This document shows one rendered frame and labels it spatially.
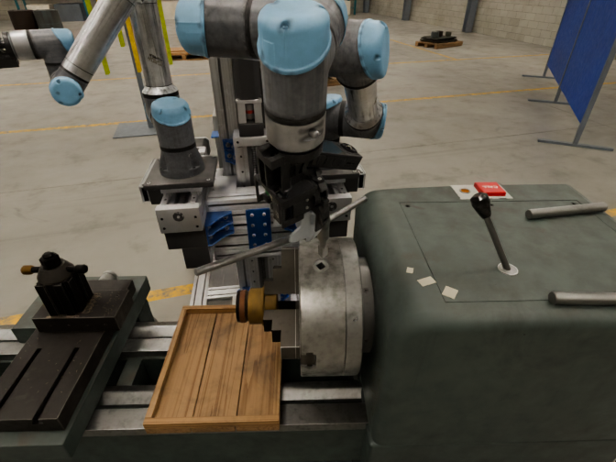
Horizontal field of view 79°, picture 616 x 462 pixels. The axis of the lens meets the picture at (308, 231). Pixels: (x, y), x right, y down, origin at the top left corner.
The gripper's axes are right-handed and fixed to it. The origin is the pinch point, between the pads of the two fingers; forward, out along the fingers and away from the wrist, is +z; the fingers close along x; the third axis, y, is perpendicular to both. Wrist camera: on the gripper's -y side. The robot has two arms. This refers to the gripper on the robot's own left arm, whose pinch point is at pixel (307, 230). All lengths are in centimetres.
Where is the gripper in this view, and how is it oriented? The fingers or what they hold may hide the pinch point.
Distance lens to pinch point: 64.9
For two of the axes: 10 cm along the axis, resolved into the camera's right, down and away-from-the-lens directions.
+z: -0.1, 6.5, 7.6
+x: 6.0, 6.1, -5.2
